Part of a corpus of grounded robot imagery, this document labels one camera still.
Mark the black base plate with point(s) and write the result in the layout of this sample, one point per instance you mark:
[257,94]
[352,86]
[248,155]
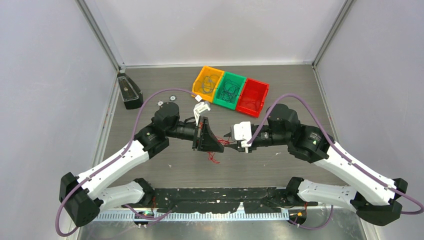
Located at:
[254,200]

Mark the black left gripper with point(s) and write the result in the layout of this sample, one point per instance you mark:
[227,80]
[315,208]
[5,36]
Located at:
[206,141]

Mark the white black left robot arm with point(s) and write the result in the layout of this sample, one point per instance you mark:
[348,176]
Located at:
[85,195]

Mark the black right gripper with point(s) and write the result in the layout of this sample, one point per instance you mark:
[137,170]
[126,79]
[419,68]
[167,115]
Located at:
[237,146]

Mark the red plastic bin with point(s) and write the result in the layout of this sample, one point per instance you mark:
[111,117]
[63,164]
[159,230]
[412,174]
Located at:
[252,97]

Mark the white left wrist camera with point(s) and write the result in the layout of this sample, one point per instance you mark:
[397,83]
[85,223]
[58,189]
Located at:
[200,108]

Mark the yellow plastic bin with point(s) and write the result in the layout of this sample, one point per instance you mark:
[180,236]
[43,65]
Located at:
[207,82]

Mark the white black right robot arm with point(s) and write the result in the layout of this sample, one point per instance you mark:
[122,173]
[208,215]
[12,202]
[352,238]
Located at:
[368,194]

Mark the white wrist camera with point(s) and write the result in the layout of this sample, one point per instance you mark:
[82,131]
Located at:
[200,108]
[242,133]

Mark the black wedge stand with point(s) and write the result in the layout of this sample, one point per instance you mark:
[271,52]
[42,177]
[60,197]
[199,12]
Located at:
[131,94]

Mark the green plastic bin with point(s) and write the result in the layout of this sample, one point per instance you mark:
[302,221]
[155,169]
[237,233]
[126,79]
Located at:
[229,90]

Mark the perforated metal cable rail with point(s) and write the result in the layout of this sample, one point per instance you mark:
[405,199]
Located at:
[239,215]

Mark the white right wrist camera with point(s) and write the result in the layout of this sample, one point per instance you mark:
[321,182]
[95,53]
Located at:
[242,133]

